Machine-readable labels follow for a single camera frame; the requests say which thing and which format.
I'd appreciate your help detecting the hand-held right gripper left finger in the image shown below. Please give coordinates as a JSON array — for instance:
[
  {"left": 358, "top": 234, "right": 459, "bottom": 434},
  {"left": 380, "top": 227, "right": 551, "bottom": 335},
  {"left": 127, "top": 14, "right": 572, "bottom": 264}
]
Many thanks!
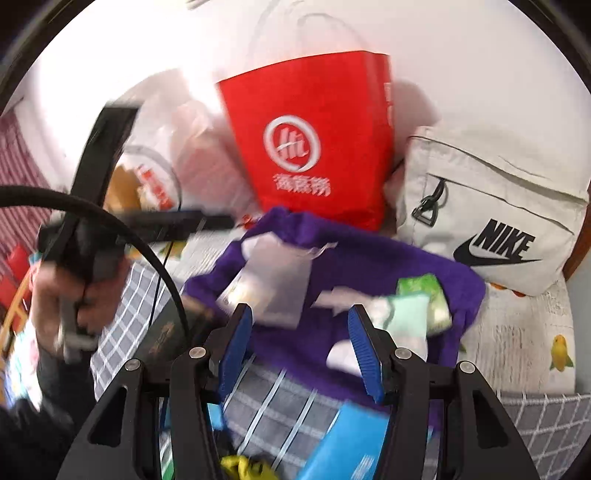
[{"left": 58, "top": 302, "right": 254, "bottom": 480}]

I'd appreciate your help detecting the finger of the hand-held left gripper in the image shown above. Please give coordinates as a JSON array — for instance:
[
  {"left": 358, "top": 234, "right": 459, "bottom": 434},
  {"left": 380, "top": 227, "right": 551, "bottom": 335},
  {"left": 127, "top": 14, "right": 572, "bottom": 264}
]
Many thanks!
[
  {"left": 115, "top": 209, "right": 235, "bottom": 241},
  {"left": 69, "top": 104, "right": 140, "bottom": 232}
]

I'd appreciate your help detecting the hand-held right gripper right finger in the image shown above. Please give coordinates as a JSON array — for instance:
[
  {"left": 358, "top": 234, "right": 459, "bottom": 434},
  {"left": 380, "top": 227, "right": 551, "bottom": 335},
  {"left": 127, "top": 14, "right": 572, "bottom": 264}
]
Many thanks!
[{"left": 347, "top": 304, "right": 541, "bottom": 480}]

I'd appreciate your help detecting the white glove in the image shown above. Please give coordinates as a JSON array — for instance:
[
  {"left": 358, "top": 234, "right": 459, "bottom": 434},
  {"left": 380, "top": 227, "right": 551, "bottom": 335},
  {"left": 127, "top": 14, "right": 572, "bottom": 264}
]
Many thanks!
[{"left": 313, "top": 286, "right": 398, "bottom": 372}]

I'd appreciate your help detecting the light green cloth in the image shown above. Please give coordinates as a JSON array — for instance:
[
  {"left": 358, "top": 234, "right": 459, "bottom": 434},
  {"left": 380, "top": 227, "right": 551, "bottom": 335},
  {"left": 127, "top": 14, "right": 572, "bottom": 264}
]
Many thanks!
[{"left": 385, "top": 293, "right": 432, "bottom": 361}]

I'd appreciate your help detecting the mesh drawstring pouch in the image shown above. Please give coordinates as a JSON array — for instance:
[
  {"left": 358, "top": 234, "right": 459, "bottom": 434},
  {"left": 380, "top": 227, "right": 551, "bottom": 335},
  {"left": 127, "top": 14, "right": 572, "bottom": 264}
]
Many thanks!
[{"left": 217, "top": 233, "right": 338, "bottom": 330}]

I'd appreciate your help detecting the purple towel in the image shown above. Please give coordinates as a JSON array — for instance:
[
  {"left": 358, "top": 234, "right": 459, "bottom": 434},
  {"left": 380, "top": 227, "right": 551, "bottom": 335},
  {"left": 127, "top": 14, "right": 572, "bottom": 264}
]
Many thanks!
[{"left": 182, "top": 207, "right": 488, "bottom": 411}]

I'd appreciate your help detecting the green tissue packet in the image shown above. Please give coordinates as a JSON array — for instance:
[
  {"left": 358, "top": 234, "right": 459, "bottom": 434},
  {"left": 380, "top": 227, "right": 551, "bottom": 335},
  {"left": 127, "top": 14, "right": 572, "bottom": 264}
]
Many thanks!
[{"left": 397, "top": 273, "right": 453, "bottom": 335}]

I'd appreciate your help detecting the person's left forearm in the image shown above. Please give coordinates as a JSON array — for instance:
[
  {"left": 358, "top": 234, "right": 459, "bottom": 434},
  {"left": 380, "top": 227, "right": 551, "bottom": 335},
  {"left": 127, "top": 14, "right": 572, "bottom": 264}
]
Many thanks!
[{"left": 0, "top": 346, "right": 109, "bottom": 480}]

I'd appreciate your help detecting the person's left hand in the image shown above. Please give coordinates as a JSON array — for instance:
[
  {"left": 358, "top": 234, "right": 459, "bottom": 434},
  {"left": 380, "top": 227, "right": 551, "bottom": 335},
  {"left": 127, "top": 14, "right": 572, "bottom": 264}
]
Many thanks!
[{"left": 30, "top": 256, "right": 132, "bottom": 365}]

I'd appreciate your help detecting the white plastic shopping bag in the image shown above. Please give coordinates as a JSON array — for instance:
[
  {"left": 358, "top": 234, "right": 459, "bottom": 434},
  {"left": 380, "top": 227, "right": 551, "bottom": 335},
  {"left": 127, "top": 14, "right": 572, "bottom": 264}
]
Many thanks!
[{"left": 104, "top": 76, "right": 262, "bottom": 222}]

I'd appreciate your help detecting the grey checked cloth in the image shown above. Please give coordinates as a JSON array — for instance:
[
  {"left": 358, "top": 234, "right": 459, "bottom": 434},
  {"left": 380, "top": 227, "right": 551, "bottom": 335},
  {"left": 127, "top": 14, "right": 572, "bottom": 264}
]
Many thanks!
[{"left": 90, "top": 258, "right": 591, "bottom": 480}]

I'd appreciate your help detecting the red striped cloth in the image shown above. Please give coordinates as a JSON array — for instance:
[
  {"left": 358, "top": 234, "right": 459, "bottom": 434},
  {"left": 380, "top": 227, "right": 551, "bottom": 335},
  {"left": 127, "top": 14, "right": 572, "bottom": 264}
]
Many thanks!
[{"left": 0, "top": 113, "right": 54, "bottom": 259}]

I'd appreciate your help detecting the blue tissue pack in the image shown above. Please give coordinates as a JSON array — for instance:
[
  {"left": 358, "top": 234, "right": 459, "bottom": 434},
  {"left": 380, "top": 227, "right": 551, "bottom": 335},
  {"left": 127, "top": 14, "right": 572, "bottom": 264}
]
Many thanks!
[{"left": 295, "top": 399, "right": 393, "bottom": 480}]

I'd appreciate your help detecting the yellow cloth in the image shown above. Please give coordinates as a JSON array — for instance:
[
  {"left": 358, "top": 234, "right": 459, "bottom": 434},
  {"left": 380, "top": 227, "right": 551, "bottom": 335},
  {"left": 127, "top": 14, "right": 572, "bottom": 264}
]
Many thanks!
[{"left": 221, "top": 455, "right": 280, "bottom": 480}]

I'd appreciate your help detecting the red paper bag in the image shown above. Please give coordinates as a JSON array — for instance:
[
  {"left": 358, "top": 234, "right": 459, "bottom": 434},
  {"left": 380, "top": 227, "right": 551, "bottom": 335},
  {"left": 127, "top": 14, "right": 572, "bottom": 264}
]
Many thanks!
[{"left": 216, "top": 9, "right": 394, "bottom": 232}]

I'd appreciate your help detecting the grey waist bag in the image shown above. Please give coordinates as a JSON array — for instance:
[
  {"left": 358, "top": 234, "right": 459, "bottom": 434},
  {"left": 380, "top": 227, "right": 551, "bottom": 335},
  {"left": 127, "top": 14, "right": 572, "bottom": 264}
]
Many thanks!
[{"left": 394, "top": 124, "right": 591, "bottom": 296}]

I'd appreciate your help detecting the thick black cable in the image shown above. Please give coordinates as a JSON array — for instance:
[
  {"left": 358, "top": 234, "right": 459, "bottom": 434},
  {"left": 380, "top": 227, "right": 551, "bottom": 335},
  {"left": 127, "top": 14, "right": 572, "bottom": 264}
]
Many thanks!
[{"left": 0, "top": 185, "right": 192, "bottom": 352}]

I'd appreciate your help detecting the wooden door frame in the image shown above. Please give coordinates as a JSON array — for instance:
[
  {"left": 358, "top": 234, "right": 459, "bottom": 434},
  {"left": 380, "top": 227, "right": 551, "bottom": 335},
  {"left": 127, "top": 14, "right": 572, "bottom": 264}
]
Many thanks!
[{"left": 566, "top": 222, "right": 591, "bottom": 282}]

